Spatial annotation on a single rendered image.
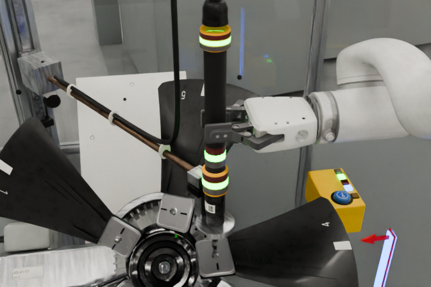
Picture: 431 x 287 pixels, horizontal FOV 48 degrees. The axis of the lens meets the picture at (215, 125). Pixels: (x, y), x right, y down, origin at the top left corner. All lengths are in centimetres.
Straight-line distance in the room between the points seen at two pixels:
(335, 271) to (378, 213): 111
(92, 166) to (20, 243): 22
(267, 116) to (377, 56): 18
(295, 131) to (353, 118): 9
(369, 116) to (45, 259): 67
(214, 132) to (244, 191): 105
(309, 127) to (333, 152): 103
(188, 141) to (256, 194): 90
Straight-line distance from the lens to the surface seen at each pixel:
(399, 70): 70
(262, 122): 73
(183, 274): 87
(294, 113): 75
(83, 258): 104
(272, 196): 181
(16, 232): 110
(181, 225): 90
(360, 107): 78
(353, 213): 127
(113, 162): 115
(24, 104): 137
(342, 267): 96
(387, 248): 105
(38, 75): 123
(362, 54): 75
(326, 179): 132
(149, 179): 114
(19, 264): 106
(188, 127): 93
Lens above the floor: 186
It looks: 31 degrees down
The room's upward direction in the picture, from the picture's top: straight up
